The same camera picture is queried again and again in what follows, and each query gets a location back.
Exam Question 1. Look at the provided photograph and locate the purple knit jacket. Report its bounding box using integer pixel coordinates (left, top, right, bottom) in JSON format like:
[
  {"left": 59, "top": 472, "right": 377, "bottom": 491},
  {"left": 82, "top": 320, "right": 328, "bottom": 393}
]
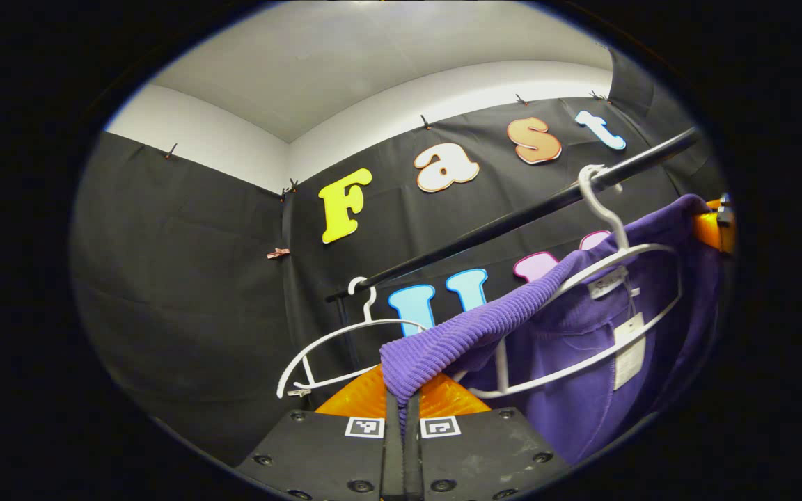
[{"left": 379, "top": 193, "right": 722, "bottom": 466}]

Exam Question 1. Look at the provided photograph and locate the black clothes rail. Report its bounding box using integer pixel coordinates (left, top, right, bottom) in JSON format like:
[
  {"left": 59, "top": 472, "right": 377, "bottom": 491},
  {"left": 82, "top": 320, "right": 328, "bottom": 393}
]
[{"left": 324, "top": 127, "right": 701, "bottom": 376}]

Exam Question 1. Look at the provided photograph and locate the black backdrop cloth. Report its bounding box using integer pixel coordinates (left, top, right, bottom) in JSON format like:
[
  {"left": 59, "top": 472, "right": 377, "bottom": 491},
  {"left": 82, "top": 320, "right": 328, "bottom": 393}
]
[{"left": 70, "top": 49, "right": 729, "bottom": 467}]

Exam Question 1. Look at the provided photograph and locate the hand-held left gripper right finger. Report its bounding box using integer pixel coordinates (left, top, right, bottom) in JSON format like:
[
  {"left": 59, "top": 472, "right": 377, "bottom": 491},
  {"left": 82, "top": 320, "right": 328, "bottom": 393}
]
[{"left": 404, "top": 372, "right": 572, "bottom": 501}]

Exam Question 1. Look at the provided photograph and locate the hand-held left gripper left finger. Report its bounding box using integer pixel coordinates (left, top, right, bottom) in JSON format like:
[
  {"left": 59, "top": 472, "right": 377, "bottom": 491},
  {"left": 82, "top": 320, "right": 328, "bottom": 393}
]
[{"left": 234, "top": 365, "right": 404, "bottom": 501}]

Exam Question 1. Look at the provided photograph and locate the white clothes hanger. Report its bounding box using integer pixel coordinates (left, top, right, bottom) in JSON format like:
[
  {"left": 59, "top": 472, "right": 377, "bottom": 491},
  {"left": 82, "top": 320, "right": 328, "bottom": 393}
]
[
  {"left": 277, "top": 276, "right": 430, "bottom": 399},
  {"left": 467, "top": 164, "right": 684, "bottom": 399}
]

